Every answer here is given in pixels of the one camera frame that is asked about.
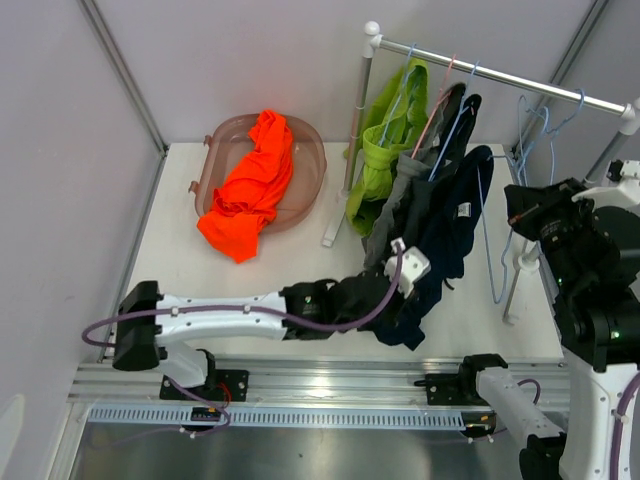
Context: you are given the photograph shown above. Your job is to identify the orange shorts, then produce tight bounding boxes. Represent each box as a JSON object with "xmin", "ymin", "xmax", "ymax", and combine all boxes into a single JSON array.
[{"xmin": 197, "ymin": 110, "xmax": 294, "ymax": 264}]

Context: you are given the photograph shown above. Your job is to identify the light grey shorts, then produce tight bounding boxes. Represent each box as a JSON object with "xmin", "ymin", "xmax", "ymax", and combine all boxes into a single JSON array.
[{"xmin": 363, "ymin": 105, "xmax": 444, "ymax": 269}]

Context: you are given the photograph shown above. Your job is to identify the metal clothes rack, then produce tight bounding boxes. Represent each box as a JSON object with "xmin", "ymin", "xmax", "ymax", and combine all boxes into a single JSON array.
[{"xmin": 320, "ymin": 20, "xmax": 640, "ymax": 326}]

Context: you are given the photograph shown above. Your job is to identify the lime green shorts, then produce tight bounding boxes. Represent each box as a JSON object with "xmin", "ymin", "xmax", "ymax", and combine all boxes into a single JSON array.
[{"xmin": 346, "ymin": 59, "xmax": 429, "ymax": 237}]

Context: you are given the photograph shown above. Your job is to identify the dark grey shorts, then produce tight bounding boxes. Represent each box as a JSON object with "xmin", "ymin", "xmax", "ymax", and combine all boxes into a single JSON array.
[{"xmin": 386, "ymin": 83, "xmax": 482, "ymax": 247}]

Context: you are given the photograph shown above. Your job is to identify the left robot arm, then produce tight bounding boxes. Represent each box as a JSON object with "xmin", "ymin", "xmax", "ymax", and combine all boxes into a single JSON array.
[{"xmin": 113, "ymin": 271, "xmax": 414, "ymax": 400}]

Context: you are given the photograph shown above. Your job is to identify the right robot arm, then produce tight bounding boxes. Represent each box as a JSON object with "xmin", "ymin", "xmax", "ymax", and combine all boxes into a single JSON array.
[{"xmin": 419, "ymin": 179, "xmax": 639, "ymax": 479}]

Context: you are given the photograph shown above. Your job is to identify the blue hanger of navy shorts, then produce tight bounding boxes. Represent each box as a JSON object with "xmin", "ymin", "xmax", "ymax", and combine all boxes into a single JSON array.
[{"xmin": 478, "ymin": 153, "xmax": 520, "ymax": 306}]

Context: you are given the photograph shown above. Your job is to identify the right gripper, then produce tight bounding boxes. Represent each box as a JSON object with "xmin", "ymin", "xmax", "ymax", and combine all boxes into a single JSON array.
[{"xmin": 505, "ymin": 175, "xmax": 599, "ymax": 290}]

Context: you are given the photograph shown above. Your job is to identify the pink translucent plastic basin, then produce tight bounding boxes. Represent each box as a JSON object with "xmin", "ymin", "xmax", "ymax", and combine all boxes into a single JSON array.
[{"xmin": 189, "ymin": 113, "xmax": 327, "ymax": 234}]

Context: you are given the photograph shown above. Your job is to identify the blue hanger of orange shorts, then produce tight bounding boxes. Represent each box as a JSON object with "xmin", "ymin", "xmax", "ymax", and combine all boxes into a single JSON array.
[{"xmin": 512, "ymin": 88, "xmax": 586, "ymax": 186}]

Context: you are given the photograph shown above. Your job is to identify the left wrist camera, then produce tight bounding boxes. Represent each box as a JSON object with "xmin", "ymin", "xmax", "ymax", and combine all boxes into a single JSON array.
[{"xmin": 384, "ymin": 237, "xmax": 431, "ymax": 299}]

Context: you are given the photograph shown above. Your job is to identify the navy blue shorts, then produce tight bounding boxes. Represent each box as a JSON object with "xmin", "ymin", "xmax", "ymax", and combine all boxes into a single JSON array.
[{"xmin": 371, "ymin": 145, "xmax": 494, "ymax": 350}]

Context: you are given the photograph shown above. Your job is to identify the white slotted cable duct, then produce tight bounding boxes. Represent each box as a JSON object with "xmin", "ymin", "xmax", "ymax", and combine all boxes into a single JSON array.
[{"xmin": 88, "ymin": 404, "xmax": 496, "ymax": 432}]

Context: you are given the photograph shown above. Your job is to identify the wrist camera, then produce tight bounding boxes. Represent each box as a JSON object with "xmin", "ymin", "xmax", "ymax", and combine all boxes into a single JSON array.
[
  {"xmin": 384, "ymin": 237, "xmax": 431, "ymax": 299},
  {"xmin": 572, "ymin": 160, "xmax": 639, "ymax": 209}
]

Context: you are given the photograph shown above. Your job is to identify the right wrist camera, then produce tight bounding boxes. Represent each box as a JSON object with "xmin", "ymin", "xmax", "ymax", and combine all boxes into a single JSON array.
[{"xmin": 572, "ymin": 160, "xmax": 639, "ymax": 209}]

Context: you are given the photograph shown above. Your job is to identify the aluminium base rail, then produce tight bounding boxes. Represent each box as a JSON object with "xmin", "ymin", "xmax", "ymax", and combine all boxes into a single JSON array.
[{"xmin": 67, "ymin": 356, "xmax": 459, "ymax": 410}]

